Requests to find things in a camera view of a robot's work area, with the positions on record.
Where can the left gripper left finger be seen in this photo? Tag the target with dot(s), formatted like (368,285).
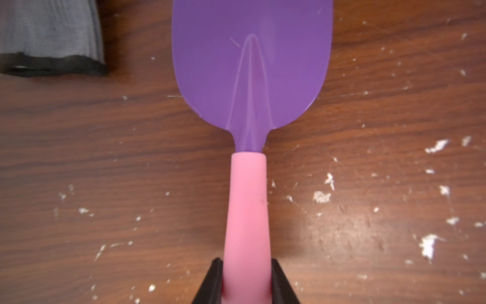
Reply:
(211,288)

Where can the blue grey gardening glove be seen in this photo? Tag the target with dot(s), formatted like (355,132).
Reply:
(50,38)

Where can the purple pointed shovel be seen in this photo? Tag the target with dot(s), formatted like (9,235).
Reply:
(250,67)

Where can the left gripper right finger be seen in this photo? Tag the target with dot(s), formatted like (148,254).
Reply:
(282,292)

